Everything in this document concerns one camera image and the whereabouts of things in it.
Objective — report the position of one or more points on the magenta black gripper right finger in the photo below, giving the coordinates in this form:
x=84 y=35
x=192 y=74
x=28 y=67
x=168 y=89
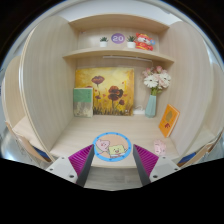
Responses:
x=152 y=167

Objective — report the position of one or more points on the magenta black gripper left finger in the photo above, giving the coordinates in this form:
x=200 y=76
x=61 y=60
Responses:
x=74 y=168

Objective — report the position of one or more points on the round cartoon mouse pad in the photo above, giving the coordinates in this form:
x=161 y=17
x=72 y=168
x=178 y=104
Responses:
x=112 y=147

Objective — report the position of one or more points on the left wooden chair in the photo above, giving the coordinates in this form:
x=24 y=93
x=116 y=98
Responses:
x=25 y=144

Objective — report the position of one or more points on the wooden chair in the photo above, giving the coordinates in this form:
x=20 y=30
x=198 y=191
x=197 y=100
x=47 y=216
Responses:
x=25 y=144
x=192 y=159

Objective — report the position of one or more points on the right wooden chair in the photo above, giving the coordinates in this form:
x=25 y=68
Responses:
x=192 y=159

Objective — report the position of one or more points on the orange book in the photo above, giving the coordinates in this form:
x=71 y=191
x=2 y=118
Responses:
x=168 y=120

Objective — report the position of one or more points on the white power strip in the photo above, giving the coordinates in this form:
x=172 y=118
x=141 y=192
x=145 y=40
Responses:
x=139 y=110

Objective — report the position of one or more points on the light blue vase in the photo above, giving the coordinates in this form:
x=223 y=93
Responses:
x=150 y=110

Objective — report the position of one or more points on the green beige book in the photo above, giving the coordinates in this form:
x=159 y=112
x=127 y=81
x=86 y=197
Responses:
x=83 y=102

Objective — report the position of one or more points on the poppy flower painting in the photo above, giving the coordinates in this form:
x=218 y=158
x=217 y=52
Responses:
x=113 y=89

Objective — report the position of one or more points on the pink white flower bouquet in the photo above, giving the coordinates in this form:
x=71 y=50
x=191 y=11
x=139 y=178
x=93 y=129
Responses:
x=156 y=79

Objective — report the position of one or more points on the wooden desk hutch shelves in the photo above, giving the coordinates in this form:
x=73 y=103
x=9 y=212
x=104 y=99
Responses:
x=56 y=48

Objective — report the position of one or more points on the red plush toy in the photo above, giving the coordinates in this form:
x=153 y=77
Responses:
x=144 y=42

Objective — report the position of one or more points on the right small potted plant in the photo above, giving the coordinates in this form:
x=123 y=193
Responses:
x=131 y=42

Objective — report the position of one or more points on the small potted plant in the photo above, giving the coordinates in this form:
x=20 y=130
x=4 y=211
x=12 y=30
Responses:
x=103 y=41
x=131 y=42

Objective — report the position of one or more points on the left small potted plant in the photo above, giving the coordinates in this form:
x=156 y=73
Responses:
x=103 y=41

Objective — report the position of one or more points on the purple round number sign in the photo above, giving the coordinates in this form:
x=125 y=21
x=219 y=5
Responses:
x=118 y=38

